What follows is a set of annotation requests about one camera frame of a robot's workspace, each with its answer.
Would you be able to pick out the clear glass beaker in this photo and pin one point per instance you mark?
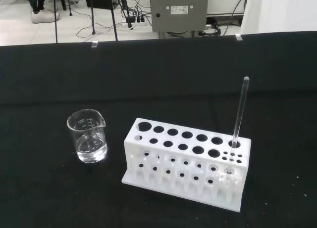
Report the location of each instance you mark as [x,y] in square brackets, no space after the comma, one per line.
[86,151]

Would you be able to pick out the white power strip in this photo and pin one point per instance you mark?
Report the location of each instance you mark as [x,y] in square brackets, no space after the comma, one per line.
[138,24]

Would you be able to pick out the black tripod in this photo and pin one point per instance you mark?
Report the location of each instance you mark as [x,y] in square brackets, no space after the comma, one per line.
[56,27]

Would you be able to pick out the white fabric screen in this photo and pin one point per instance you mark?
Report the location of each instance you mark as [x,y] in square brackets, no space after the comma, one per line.
[280,10]

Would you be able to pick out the clear cloth clip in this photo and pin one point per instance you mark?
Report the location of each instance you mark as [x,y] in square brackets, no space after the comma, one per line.
[238,37]
[94,44]

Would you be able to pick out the clear glass rod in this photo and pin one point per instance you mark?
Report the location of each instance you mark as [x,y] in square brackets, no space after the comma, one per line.
[241,106]

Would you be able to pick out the black equipment box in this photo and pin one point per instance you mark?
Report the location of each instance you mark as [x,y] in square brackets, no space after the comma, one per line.
[101,0]

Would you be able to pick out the black table cloth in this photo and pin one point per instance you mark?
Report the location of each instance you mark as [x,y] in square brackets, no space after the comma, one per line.
[158,77]

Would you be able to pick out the person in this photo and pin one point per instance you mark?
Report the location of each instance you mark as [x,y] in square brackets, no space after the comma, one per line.
[44,15]

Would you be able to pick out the grey metal control cabinet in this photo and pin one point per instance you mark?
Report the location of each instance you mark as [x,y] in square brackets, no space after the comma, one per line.
[178,17]

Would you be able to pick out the white test tube rack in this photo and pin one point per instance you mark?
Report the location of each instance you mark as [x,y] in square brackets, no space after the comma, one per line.
[244,151]

